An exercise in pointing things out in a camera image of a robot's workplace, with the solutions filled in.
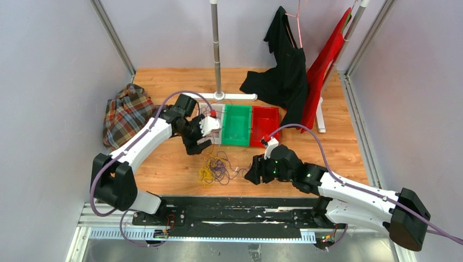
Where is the green plastic bin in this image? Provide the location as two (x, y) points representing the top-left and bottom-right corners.
(221, 104), (252, 147)

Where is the red t-shirt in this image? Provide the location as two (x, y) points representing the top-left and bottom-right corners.
(300, 8), (352, 129)

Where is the black t-shirt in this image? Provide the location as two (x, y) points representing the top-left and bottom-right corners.
(240, 6), (308, 126)

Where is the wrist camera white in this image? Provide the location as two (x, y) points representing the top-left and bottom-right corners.
(199, 116), (222, 137)
(261, 135), (279, 159)

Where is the aluminium frame rail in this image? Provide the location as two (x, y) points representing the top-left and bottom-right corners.
(90, 0), (136, 79)

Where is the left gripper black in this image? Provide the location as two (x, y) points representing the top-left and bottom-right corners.
(177, 114), (212, 155)

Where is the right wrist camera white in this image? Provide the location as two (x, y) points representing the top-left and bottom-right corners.
(261, 135), (279, 159)

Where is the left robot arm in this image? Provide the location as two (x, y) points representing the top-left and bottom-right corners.
(90, 91), (221, 225)

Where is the plaid flannel shirt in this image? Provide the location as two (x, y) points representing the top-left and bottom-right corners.
(102, 84), (159, 151)

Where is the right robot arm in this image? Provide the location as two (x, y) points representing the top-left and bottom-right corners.
(245, 145), (430, 252)

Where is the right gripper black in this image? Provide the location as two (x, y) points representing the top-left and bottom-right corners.
(245, 151), (294, 184)

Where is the pink wire hanger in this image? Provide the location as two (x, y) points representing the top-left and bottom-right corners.
(285, 0), (303, 48)

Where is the white plastic bin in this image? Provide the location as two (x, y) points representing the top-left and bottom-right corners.
(195, 103), (225, 145)

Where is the red plastic bin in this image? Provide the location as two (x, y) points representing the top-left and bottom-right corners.
(250, 106), (280, 147)

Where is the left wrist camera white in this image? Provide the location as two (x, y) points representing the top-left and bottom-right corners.
(199, 116), (222, 137)

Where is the yellow cable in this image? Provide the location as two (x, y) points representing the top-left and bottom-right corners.
(197, 153), (220, 189)

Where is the metal clothes rack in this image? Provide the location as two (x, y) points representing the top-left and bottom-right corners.
(201, 0), (370, 133)

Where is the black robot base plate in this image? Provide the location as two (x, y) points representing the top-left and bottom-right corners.
(130, 196), (345, 240)

